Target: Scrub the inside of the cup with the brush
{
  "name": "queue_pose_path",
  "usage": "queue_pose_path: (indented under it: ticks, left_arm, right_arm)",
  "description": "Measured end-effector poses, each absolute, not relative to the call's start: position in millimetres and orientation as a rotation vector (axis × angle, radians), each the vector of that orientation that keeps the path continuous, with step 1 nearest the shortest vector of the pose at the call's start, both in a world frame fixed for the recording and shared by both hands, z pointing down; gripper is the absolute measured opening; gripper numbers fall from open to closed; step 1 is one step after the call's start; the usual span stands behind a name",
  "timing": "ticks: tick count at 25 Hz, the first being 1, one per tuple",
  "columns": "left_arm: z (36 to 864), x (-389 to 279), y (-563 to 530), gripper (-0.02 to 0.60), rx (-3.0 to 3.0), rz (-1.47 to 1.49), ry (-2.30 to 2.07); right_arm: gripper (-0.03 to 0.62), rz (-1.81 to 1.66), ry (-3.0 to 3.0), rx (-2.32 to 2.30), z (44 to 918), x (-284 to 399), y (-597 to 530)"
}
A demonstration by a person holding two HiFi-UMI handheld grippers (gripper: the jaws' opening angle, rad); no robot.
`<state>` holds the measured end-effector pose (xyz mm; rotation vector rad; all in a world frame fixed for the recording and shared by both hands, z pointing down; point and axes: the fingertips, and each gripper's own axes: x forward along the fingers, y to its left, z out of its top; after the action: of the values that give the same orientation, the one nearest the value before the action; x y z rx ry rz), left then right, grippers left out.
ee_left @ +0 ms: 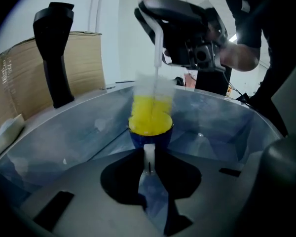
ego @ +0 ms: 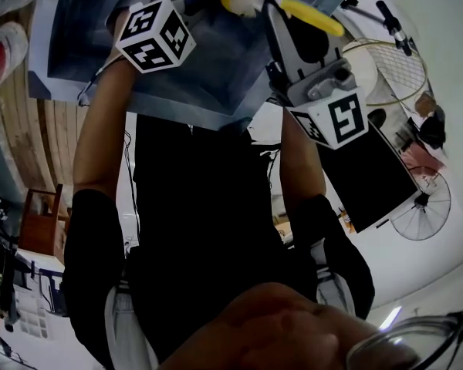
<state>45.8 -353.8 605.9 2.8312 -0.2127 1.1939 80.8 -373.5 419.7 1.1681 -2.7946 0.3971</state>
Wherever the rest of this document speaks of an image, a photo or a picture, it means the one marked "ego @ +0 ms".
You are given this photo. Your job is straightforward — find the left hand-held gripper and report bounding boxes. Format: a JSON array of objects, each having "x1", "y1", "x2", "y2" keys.
[{"x1": 114, "y1": 0, "x2": 221, "y2": 75}]

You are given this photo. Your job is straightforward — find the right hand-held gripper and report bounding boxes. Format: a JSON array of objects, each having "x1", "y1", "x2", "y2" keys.
[{"x1": 262, "y1": 0, "x2": 370, "y2": 151}]

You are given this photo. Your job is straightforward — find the white bottle brush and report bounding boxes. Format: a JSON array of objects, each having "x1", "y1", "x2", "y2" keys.
[{"x1": 237, "y1": 0, "x2": 346, "y2": 38}]

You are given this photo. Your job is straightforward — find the person's left forearm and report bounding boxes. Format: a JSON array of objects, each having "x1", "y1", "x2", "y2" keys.
[{"x1": 72, "y1": 58, "x2": 140, "y2": 202}]

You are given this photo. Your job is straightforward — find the person's right forearm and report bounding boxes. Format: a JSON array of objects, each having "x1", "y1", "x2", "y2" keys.
[{"x1": 279, "y1": 106, "x2": 328, "y2": 210}]

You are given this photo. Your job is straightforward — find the black floor stand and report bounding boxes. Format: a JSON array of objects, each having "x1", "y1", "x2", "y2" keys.
[{"x1": 339, "y1": 0, "x2": 414, "y2": 58}]

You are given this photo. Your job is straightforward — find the black bag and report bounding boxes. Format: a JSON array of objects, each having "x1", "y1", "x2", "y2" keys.
[{"x1": 417, "y1": 105, "x2": 448, "y2": 150}]

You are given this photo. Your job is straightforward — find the pink cloth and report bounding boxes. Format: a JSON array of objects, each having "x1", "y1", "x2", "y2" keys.
[{"x1": 402, "y1": 140, "x2": 449, "y2": 187}]

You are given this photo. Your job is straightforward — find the person in black shirt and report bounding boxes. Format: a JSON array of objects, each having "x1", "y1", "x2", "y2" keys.
[{"x1": 63, "y1": 113, "x2": 376, "y2": 366}]

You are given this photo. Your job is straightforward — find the curved wooden platform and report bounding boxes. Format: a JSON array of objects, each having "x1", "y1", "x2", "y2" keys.
[{"x1": 0, "y1": 4, "x2": 86, "y2": 192}]

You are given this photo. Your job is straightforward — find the brown wooden chair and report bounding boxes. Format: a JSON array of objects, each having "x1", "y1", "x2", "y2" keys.
[{"x1": 18, "y1": 183, "x2": 73, "y2": 266}]

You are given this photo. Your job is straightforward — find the ceiling tube light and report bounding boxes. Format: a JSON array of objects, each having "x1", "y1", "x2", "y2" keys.
[{"x1": 377, "y1": 304, "x2": 404, "y2": 331}]

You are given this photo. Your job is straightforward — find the person's face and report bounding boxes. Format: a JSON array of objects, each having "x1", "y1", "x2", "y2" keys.
[{"x1": 157, "y1": 281, "x2": 394, "y2": 370}]

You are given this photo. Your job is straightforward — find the person's eyeglasses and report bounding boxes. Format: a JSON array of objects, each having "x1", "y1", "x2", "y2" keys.
[{"x1": 345, "y1": 309, "x2": 463, "y2": 370}]

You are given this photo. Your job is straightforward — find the black equipment pile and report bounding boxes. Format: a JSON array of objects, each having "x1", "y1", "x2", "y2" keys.
[{"x1": 0, "y1": 194, "x2": 21, "y2": 333}]

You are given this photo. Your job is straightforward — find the wire mesh wastebasket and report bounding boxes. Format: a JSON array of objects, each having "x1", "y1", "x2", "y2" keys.
[{"x1": 341, "y1": 38, "x2": 430, "y2": 108}]

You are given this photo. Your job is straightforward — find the thin gripper cable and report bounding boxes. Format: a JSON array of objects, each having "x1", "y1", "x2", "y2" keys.
[{"x1": 76, "y1": 54, "x2": 119, "y2": 109}]

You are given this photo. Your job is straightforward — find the round wire floor fan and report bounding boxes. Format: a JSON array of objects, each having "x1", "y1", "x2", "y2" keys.
[{"x1": 389, "y1": 166, "x2": 453, "y2": 242}]

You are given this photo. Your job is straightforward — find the white shoulder strap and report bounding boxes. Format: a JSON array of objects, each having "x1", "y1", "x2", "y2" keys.
[
  {"x1": 103, "y1": 285, "x2": 160, "y2": 370},
  {"x1": 310, "y1": 239, "x2": 358, "y2": 318}
]

